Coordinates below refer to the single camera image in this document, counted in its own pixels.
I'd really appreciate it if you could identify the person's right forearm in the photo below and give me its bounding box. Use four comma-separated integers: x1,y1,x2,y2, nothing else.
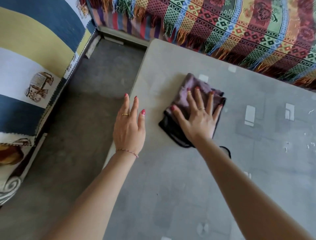
194,137,315,240

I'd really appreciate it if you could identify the multicoloured fringed woven blanket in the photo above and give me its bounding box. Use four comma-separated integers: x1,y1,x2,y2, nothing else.
79,0,316,90

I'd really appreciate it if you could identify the blue yellow white sofa cover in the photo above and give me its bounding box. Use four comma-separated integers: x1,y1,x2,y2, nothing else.
0,0,97,208

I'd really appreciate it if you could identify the purple black-edged cleaning cloth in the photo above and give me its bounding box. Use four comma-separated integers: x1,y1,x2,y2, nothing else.
158,73,232,159

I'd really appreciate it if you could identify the person's left forearm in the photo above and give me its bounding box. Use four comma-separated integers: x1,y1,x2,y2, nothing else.
46,149,139,240

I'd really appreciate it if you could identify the person's left hand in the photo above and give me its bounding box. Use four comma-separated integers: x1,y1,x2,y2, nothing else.
113,93,146,158

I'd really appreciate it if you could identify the person's right hand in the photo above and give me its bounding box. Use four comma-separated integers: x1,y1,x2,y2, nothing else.
170,87,224,148

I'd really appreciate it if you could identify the grey sofa base board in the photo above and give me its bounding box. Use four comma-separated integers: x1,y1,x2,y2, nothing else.
85,25,149,59

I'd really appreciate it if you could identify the red thread bracelet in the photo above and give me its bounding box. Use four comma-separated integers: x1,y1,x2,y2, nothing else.
116,148,139,158

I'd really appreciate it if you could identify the striped purple red fabric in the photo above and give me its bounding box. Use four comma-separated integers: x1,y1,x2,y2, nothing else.
92,5,173,41

